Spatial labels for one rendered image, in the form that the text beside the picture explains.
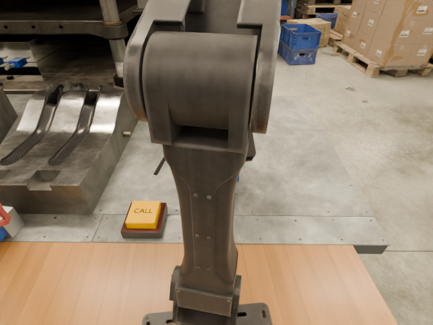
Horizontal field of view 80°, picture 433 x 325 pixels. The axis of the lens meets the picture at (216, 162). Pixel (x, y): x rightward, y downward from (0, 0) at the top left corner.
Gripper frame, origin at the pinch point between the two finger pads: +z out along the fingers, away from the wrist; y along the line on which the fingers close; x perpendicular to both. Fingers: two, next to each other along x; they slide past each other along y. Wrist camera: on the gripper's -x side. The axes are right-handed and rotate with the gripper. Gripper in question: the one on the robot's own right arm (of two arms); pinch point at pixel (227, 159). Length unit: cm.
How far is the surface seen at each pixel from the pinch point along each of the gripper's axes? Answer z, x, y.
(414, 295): 71, 47, -91
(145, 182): 3.6, 3.1, 21.2
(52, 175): -4.8, 2.7, 39.4
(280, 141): 10.2, -8.8, -18.7
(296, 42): 200, -248, -145
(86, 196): -5.1, 8.2, 31.8
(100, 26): 15, -66, 40
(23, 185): -8.0, 5.6, 43.0
